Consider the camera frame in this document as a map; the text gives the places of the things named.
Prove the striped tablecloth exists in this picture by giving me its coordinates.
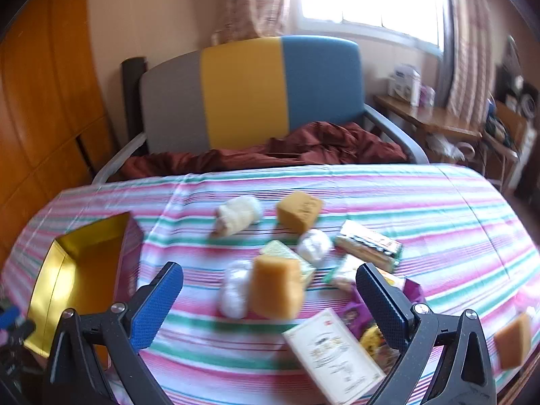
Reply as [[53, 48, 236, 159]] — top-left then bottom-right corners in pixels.
[[0, 162, 540, 405]]

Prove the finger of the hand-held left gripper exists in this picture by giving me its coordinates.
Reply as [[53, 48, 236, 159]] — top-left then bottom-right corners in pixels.
[[0, 301, 36, 344]]

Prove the pink jar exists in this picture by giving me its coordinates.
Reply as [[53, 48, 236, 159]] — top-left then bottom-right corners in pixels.
[[419, 85, 438, 109]]

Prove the white carton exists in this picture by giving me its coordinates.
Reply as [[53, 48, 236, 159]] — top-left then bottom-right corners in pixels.
[[282, 308, 386, 405]]

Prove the cluttered shelf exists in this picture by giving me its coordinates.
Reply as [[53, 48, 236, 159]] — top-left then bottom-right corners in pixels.
[[481, 34, 540, 197]]

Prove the gold-lined gift box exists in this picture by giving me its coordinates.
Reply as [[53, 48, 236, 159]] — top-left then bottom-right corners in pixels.
[[23, 212, 142, 359]]

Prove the yellow dark snack packet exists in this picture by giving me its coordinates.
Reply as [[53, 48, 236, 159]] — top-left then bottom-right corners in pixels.
[[358, 325, 401, 372]]

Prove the wooden wardrobe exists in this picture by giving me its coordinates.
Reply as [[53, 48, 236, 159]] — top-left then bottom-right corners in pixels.
[[0, 0, 123, 262]]

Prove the wooden side table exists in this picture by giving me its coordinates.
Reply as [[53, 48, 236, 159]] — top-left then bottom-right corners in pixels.
[[373, 94, 485, 165]]

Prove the dark red blanket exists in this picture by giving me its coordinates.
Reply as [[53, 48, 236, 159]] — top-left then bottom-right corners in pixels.
[[120, 120, 408, 174]]

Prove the dark striped snack packet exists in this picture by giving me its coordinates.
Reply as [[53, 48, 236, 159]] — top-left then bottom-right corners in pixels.
[[334, 219, 403, 273]]

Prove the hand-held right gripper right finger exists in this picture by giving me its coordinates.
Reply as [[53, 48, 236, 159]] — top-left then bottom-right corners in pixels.
[[355, 263, 498, 405]]

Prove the pink patterned curtain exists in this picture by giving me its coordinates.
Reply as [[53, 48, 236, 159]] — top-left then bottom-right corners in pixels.
[[211, 0, 297, 46], [439, 0, 501, 124]]

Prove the white plastic bag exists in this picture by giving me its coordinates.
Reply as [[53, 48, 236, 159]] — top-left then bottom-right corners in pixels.
[[425, 132, 467, 162]]

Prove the white towel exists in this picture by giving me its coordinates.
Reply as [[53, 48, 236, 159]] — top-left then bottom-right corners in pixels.
[[212, 195, 264, 238]]

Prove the grey yellow blue chair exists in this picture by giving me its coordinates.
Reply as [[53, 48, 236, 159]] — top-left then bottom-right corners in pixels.
[[90, 35, 431, 184]]

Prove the white cotton pack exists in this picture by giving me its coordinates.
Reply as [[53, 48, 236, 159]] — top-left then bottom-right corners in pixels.
[[217, 259, 254, 319], [296, 228, 334, 267]]

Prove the white printed box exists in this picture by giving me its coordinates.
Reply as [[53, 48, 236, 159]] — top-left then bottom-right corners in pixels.
[[387, 64, 423, 107]]

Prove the purple picture snack packet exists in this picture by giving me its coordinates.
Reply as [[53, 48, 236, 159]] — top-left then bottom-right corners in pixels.
[[341, 291, 376, 338]]

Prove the small green carton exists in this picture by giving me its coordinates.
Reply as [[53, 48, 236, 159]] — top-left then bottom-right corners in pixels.
[[259, 240, 317, 290]]

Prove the yellow sponge block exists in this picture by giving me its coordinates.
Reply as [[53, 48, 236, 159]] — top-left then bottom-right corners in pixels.
[[493, 312, 533, 371], [249, 255, 305, 320], [276, 191, 325, 235]]

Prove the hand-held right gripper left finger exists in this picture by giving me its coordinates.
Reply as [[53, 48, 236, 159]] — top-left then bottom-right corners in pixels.
[[42, 262, 184, 405]]

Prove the green-ended cracker packet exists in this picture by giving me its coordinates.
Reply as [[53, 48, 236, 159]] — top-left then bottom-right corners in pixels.
[[324, 254, 406, 294]]

